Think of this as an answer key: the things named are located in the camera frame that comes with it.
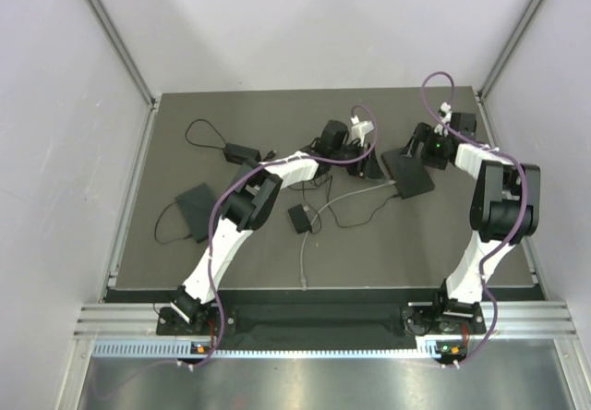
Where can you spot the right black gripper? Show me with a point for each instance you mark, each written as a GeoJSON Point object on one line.
{"type": "Point", "coordinates": [425, 134]}

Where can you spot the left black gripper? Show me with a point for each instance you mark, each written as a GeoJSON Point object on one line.
{"type": "Point", "coordinates": [371, 167]}

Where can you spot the dark grey network switch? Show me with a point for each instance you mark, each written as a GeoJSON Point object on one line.
{"type": "Point", "coordinates": [408, 173]}

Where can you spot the black power brick adapter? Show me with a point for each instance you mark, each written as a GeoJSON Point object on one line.
{"type": "Point", "coordinates": [237, 154]}

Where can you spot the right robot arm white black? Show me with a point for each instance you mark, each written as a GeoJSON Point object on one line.
{"type": "Point", "coordinates": [504, 210]}

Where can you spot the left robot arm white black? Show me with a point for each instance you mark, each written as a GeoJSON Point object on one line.
{"type": "Point", "coordinates": [248, 202]}

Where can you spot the flat black box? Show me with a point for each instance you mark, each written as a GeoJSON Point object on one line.
{"type": "Point", "coordinates": [196, 206]}

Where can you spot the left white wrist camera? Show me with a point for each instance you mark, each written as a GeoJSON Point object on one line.
{"type": "Point", "coordinates": [359, 130]}

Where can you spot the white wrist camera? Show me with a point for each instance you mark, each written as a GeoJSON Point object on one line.
{"type": "Point", "coordinates": [445, 117]}
{"type": "Point", "coordinates": [359, 130]}

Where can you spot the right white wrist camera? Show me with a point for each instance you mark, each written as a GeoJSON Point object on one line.
{"type": "Point", "coordinates": [445, 117]}

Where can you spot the small black wall adapter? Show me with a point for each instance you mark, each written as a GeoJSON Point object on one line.
{"type": "Point", "coordinates": [299, 219]}

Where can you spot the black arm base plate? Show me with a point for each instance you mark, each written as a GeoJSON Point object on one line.
{"type": "Point", "coordinates": [315, 321]}

